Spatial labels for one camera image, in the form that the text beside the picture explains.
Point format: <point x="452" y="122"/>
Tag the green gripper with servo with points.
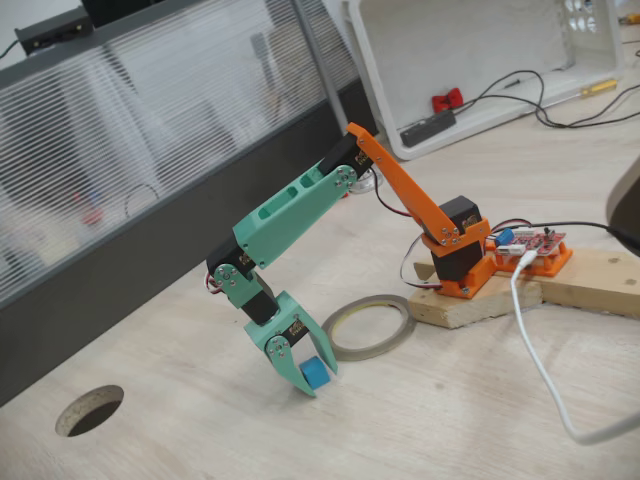
<point x="286" y="322"/>

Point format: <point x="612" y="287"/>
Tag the blue cube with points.
<point x="315" y="372"/>

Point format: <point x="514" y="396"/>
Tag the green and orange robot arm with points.
<point x="295" y="210"/>

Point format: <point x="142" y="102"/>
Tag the wooden base block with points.
<point x="475" y="310"/>

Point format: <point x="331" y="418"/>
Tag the grey translucent desk partition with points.
<point x="100" y="300"/>

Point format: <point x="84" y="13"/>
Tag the black power strip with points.
<point x="427" y="130"/>

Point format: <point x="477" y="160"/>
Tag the red controller board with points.
<point x="540" y="242"/>

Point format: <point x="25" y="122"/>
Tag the orange controller board holder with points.
<point x="555" y="265"/>

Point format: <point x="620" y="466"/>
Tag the red clamp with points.
<point x="442" y="102"/>

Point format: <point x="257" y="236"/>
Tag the long wooden plank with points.
<point x="590" y="285"/>

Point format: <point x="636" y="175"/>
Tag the white plastic crate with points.
<point x="475" y="50"/>

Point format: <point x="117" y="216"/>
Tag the black monitor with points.
<point x="115" y="10"/>

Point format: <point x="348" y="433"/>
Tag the black device box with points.
<point x="55" y="27"/>

